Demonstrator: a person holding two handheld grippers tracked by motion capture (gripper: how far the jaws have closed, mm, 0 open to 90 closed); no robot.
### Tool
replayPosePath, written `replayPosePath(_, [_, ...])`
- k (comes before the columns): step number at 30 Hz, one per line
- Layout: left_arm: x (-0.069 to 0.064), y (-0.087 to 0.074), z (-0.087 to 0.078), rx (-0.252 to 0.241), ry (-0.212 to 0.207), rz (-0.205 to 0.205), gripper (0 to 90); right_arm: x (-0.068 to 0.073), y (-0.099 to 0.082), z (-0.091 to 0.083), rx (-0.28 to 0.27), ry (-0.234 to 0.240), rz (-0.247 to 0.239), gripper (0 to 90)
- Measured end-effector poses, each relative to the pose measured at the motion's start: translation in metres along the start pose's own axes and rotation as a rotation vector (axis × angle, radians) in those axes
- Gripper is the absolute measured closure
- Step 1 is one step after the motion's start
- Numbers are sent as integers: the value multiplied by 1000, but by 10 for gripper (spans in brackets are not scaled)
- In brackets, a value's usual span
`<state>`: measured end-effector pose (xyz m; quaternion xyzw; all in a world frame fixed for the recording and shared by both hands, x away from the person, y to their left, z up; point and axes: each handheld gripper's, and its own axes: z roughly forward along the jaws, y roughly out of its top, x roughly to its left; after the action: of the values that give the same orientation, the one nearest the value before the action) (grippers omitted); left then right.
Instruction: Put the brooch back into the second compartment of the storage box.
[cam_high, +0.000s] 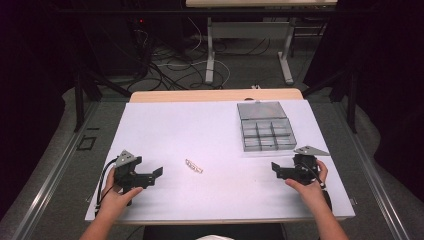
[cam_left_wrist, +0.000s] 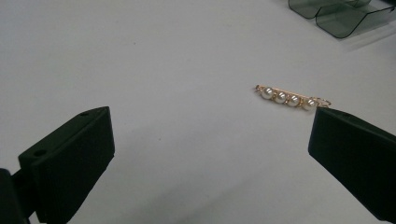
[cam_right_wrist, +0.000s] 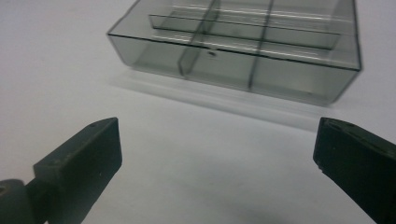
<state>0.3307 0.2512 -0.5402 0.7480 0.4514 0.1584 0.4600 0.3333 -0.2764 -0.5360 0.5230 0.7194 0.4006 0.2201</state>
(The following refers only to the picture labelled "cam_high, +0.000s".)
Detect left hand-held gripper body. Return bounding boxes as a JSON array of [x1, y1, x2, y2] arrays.
[[113, 149, 143, 194]]

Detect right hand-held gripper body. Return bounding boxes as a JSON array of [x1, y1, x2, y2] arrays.
[[292, 145, 331, 186]]

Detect small silver metal piece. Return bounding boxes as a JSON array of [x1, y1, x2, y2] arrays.
[[184, 158, 205, 175]]

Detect grey plastic compartment box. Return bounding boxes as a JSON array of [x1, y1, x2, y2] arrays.
[[236, 100, 298, 153]]

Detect person's right hand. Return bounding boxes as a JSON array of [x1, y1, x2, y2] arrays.
[[284, 159, 331, 215]]

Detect person's left hand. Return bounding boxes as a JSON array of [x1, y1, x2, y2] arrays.
[[99, 165, 145, 222]]

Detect white table cover sheet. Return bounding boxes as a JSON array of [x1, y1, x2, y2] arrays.
[[84, 99, 356, 223]]

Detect person's dark clothing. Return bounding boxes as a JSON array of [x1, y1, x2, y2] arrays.
[[142, 223, 286, 240]]

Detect black metal stand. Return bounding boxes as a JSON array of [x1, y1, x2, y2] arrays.
[[73, 63, 133, 133], [300, 64, 359, 134]]

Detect white desk with metal legs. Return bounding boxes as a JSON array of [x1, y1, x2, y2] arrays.
[[185, 0, 339, 85]]

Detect black device with red light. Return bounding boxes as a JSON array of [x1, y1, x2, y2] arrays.
[[128, 15, 149, 33]]

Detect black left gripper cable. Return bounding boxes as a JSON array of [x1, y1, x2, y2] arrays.
[[95, 157, 118, 216]]

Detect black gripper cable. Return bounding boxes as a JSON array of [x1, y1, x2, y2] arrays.
[[95, 157, 118, 216], [304, 164, 334, 212]]

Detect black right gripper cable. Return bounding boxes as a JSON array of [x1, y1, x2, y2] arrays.
[[304, 164, 334, 212]]

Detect tangle of floor cables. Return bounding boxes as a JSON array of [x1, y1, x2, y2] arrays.
[[128, 16, 273, 92]]

